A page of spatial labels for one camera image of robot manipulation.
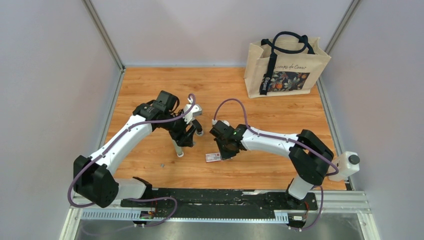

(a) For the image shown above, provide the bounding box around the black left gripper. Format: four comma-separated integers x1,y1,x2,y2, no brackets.
161,109,197,149

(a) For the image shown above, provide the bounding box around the red white staple box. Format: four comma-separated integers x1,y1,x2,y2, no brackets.
205,152,222,163

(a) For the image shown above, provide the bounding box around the white and black stapler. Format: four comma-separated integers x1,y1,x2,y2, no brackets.
192,119,204,137

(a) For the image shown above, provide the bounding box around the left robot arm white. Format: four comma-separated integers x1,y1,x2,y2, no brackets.
67,90,203,208

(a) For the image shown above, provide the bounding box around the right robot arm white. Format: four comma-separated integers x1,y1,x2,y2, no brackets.
209,120,337,210

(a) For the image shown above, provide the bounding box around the beige tote bag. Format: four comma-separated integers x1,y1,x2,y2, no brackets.
244,31,331,99

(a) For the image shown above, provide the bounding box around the white bottle black cap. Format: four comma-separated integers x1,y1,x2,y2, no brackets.
328,151,360,182

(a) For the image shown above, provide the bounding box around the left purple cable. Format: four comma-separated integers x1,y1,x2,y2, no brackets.
67,93,197,229

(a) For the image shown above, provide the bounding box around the purple cable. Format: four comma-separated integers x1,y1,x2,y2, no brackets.
67,93,197,229
211,98,340,232

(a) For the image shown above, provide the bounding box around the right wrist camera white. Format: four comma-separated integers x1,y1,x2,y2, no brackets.
212,119,230,126

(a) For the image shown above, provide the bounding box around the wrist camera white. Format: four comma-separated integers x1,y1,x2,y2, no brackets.
183,104,203,124
212,119,230,126

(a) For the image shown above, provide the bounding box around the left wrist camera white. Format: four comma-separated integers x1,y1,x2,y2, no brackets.
183,104,203,124

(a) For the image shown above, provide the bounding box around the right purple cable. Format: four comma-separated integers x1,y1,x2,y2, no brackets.
211,98,340,232

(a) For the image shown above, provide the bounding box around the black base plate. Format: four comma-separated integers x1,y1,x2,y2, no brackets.
120,188,319,220

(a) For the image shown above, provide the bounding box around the slotted aluminium rail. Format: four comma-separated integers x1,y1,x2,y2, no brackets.
73,188,371,224

